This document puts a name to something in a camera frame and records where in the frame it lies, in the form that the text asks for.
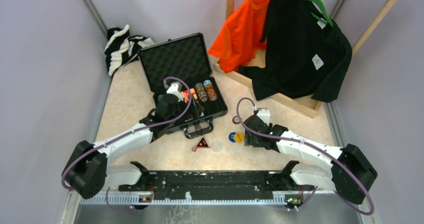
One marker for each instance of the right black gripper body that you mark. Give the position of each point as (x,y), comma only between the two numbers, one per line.
(252,140)

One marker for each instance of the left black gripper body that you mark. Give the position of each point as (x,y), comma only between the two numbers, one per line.
(180,110)

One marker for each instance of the orange boxed card deck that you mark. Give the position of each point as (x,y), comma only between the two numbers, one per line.
(186,95)

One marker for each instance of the orange black 100 chip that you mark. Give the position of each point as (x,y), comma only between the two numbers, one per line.
(236,120)

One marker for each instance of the black poker set case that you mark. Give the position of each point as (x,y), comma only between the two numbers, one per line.
(185,58)

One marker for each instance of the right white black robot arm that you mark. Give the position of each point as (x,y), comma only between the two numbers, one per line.
(340,169)

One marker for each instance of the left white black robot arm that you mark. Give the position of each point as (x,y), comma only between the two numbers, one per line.
(89,168)

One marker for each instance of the yellow big blind button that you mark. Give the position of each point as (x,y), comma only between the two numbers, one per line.
(239,137)

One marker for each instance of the blue small blind button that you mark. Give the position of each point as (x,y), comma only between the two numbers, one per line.
(231,137)

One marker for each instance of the clear dealer button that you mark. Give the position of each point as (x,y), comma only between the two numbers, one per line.
(217,146)

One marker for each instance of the green orange chip stack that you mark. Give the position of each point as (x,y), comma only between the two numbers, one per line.
(201,92)

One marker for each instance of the red yellow chip stack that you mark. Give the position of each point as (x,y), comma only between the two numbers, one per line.
(210,90)

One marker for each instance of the black red triangle token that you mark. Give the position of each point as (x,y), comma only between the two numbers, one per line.
(202,144)

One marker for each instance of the black white striped cloth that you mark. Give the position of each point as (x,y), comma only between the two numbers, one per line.
(122,47)

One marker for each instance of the orange t-shirt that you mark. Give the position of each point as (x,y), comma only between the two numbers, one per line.
(240,36)

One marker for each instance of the black t-shirt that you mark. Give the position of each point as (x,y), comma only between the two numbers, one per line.
(305,56)

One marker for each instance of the green clothes hanger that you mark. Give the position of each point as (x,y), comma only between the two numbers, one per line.
(323,11)

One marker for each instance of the aluminium frame rail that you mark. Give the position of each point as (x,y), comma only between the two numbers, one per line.
(111,206)

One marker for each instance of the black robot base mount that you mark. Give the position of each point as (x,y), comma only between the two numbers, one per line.
(209,185)

